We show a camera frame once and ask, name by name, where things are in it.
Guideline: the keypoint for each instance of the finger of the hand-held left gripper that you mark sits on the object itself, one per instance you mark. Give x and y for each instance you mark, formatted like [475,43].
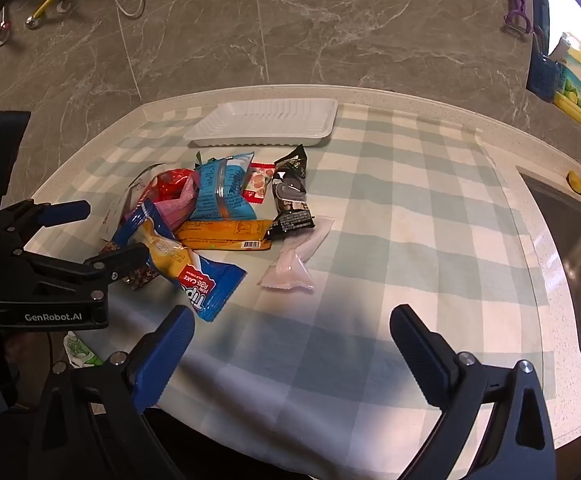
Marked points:
[63,212]
[120,259]

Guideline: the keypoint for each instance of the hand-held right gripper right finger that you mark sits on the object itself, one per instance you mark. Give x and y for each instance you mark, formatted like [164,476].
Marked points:
[420,355]

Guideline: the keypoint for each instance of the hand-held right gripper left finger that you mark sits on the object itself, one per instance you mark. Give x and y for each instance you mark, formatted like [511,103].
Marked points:
[163,360]

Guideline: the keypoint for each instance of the clear white snack packet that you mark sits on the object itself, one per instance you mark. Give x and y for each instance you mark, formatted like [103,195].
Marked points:
[118,210]

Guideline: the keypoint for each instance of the green printed snack packet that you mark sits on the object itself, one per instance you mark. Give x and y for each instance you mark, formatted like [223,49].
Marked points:
[83,352]

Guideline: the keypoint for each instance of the blue yellow cake packet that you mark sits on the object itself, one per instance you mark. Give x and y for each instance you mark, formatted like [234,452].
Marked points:
[205,285]

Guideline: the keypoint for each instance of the orange snack packet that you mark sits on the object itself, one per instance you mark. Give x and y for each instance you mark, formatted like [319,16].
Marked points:
[220,234]

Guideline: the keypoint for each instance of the blue striped snack packet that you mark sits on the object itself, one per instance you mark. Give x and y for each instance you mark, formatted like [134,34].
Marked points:
[218,190]

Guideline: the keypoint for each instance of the pale pink snack packet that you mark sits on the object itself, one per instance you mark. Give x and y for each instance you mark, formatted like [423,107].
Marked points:
[290,270]

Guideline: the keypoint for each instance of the small red white snack packet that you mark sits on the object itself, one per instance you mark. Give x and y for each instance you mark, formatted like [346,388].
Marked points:
[258,182]

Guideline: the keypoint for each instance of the black snack packet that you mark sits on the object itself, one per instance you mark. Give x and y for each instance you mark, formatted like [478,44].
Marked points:
[290,200]

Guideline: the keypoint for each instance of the white plastic tray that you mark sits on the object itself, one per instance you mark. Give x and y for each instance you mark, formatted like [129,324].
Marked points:
[260,120]

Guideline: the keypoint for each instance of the green white checkered cloth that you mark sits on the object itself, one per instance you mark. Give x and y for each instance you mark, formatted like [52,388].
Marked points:
[370,210]

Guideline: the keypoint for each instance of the steel sink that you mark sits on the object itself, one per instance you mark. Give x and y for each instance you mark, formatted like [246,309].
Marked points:
[570,240]

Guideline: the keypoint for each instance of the red pipe fitting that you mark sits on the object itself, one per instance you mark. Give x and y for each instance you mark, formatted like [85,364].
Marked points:
[3,30]

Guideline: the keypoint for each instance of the blue pipe fitting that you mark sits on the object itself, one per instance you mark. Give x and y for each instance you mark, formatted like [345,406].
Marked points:
[65,4]

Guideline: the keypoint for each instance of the yellow sponge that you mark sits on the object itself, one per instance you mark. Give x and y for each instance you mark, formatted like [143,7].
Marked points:
[579,185]

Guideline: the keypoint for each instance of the blue utensil holder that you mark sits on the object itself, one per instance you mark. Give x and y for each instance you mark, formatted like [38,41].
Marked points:
[543,77]

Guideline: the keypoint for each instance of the yellow detergent bottle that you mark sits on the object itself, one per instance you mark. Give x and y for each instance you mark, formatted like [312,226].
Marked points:
[578,70]

